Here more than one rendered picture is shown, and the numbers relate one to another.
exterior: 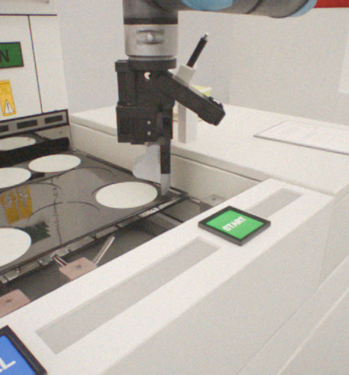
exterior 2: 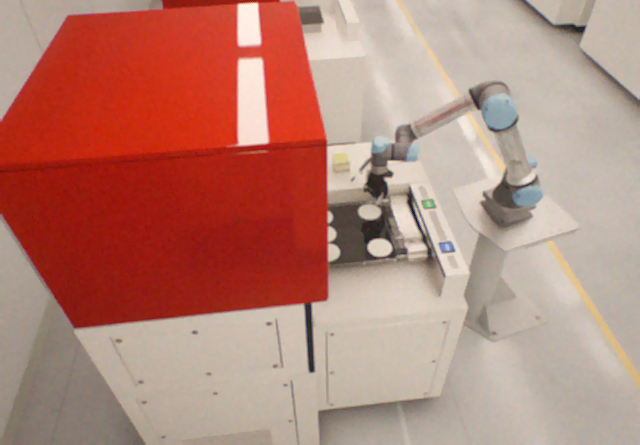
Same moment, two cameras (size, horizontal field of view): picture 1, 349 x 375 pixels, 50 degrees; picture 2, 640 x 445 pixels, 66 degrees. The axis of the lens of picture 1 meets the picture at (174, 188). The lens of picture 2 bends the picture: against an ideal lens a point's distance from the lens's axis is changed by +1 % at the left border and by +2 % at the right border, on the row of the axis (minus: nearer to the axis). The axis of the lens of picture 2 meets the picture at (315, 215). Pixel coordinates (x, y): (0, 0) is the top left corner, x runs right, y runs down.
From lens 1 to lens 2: 1.97 m
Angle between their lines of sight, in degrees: 44
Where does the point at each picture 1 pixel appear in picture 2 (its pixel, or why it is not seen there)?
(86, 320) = (440, 235)
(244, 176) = (399, 186)
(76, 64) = not seen: hidden behind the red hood
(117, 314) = (442, 231)
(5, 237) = (376, 243)
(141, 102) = (378, 183)
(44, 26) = not seen: hidden behind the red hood
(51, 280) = not seen: hidden behind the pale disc
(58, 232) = (382, 233)
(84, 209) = (371, 223)
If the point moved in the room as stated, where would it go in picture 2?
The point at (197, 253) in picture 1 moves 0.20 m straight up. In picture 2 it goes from (432, 214) to (439, 179)
